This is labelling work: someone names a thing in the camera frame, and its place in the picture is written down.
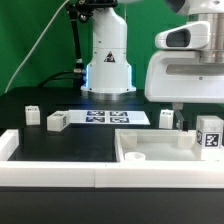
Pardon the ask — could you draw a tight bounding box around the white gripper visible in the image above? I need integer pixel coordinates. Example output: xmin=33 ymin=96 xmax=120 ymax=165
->
xmin=145 ymin=51 xmax=224 ymax=132

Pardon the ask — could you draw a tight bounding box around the white square table top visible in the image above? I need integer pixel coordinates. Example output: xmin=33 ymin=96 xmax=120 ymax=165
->
xmin=115 ymin=129 xmax=224 ymax=162

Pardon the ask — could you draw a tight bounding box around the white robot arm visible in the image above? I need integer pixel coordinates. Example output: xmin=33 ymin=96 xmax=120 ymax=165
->
xmin=77 ymin=0 xmax=224 ymax=130

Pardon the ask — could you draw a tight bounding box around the white tag sheet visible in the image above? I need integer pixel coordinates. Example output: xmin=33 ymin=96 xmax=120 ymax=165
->
xmin=70 ymin=110 xmax=150 ymax=125

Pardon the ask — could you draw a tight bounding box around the white U-shaped obstacle fence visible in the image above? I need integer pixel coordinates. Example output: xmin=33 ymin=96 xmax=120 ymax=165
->
xmin=0 ymin=129 xmax=224 ymax=189

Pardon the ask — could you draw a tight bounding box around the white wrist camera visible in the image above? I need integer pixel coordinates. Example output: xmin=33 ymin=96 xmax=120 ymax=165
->
xmin=155 ymin=21 xmax=211 ymax=50

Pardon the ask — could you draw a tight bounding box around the black cable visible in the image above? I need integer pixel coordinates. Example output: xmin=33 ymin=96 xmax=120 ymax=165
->
xmin=37 ymin=69 xmax=84 ymax=88

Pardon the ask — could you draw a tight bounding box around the black camera stand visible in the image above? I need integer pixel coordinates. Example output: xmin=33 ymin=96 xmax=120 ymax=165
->
xmin=65 ymin=0 xmax=118 ymax=89

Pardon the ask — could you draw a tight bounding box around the grey cable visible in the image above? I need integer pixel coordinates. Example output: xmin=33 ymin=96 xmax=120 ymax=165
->
xmin=3 ymin=0 xmax=72 ymax=95

